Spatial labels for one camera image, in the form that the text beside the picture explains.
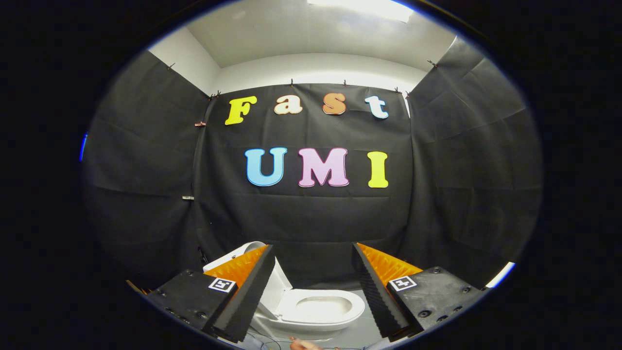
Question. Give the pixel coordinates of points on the black backdrop cloth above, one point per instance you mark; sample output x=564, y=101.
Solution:
x=311, y=218

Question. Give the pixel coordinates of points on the white ceramic toilet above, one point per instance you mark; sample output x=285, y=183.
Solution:
x=296, y=329

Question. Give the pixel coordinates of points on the white toilet seat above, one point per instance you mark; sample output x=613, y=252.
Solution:
x=356, y=306

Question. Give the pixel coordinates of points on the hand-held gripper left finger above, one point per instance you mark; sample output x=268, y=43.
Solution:
x=248, y=296

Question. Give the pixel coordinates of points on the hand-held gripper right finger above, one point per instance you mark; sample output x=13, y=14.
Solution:
x=375, y=296

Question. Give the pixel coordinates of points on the white toilet lid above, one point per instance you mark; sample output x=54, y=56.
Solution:
x=278, y=291

